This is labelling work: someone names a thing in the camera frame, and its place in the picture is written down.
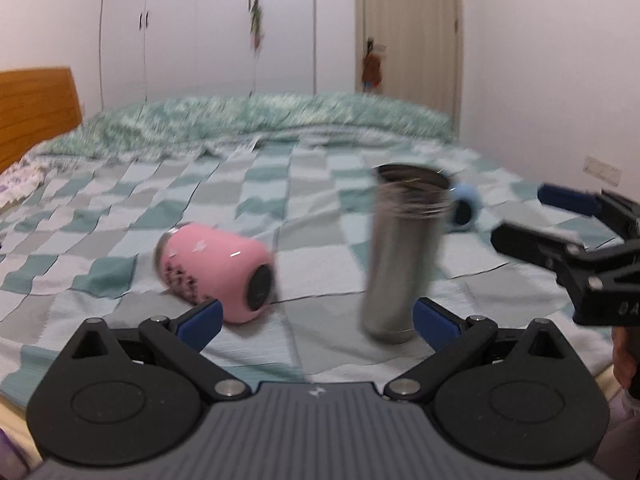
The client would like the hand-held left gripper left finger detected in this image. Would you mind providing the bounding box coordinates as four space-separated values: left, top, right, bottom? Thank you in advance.
66 298 252 404

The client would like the white wardrobe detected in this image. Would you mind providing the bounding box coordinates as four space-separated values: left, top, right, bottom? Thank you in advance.
97 0 357 111

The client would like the wooden headboard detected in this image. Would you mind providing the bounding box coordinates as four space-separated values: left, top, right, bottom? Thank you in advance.
0 66 84 174

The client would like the hanging wardrobe ornament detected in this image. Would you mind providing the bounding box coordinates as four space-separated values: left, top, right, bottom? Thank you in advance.
247 0 265 54

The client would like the white wall socket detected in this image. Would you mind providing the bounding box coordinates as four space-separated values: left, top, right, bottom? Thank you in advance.
583 155 624 185

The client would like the checkered bed sheet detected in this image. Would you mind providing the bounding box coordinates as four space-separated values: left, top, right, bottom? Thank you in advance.
0 132 623 413

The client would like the floral pillow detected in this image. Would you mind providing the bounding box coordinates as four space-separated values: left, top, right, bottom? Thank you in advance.
0 156 47 212

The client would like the pink cup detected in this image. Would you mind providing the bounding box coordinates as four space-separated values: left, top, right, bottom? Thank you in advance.
153 224 279 325

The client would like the stainless steel cup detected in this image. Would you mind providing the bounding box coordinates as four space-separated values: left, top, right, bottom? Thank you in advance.
361 162 454 345

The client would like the person's right hand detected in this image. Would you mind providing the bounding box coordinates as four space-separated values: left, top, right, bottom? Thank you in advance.
612 327 640 402

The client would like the green patterned quilt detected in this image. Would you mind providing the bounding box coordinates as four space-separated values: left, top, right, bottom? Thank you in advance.
37 92 454 162

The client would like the beige door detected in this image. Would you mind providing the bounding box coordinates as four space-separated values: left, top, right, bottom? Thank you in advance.
354 0 464 137

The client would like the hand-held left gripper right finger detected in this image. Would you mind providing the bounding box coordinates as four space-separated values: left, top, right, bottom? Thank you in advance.
383 297 577 404

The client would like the hanging plush toy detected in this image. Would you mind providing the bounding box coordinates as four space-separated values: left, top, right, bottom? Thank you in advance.
360 37 389 94

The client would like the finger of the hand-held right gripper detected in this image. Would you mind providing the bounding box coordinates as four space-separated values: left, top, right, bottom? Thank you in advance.
538 184 640 242
490 221 587 275

